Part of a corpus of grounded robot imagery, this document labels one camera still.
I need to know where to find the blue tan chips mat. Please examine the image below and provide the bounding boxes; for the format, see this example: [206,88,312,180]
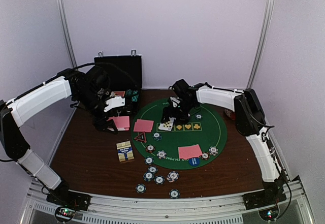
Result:
[156,150,167,159]

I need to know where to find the boxed card deck in case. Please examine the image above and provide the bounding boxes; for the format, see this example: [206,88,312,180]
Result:
[113,91,125,97]

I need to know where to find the red patterned saucer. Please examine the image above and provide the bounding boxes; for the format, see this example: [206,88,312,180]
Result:
[224,109,236,121]

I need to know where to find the green round poker mat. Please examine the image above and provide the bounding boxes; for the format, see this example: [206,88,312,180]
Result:
[131,98,228,170]

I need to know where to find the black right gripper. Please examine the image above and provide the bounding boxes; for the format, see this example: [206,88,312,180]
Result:
[162,99,197,125]

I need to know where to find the teal chip row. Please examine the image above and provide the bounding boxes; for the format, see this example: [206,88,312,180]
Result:
[131,90,140,103]

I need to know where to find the blue small blind button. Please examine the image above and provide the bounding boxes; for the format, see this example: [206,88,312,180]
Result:
[188,157,201,167]

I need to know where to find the blue tan chip stack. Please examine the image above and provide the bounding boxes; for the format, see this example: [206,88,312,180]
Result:
[167,171,179,183]

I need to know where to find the black orange chips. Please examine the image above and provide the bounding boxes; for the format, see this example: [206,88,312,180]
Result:
[201,152,210,161]
[146,145,155,153]

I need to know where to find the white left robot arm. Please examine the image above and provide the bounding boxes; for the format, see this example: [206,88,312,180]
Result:
[1,65,125,206]

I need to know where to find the face-up eight of clubs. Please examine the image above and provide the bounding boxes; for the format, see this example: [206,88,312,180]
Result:
[158,117,175,132]

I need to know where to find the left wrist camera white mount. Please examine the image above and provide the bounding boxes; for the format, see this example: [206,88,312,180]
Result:
[104,96,125,112]

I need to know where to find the red-backed card deck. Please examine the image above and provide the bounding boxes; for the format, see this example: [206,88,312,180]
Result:
[109,116,130,131]

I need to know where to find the dark green chip row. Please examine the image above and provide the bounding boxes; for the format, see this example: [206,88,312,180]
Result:
[125,89,133,97]

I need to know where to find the gold card deck box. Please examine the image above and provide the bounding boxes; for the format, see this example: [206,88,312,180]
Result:
[116,141,134,163]

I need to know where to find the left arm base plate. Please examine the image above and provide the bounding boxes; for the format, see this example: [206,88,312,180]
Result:
[46,191,91,211]

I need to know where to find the green blue chip mat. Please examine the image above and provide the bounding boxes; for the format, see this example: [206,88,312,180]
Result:
[195,114,202,120]

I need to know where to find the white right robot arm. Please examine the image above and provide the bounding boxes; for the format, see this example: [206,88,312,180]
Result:
[161,79,284,205]

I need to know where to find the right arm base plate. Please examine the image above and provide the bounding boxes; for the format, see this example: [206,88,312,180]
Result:
[243,190,287,210]

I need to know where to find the blue tan chips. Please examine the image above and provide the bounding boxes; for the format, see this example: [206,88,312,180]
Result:
[209,146,218,156]

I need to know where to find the aluminium front rail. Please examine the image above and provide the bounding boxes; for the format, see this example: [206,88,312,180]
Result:
[18,180,316,223]

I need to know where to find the black red triangle all-in button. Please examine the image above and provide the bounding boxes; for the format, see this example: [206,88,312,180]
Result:
[134,132,147,143]

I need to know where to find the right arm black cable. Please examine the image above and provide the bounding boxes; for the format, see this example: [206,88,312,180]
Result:
[253,117,293,209]

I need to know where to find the dealt red card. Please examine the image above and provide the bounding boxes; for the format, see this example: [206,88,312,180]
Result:
[178,144,203,159]
[133,119,154,133]

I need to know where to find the dealt red card bottom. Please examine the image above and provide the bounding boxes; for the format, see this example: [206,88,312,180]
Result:
[178,144,203,159]

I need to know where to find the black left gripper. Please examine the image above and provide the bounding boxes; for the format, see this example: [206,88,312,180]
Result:
[74,88,118,134]

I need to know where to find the black poker set case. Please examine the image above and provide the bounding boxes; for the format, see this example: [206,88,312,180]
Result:
[94,51,142,114]

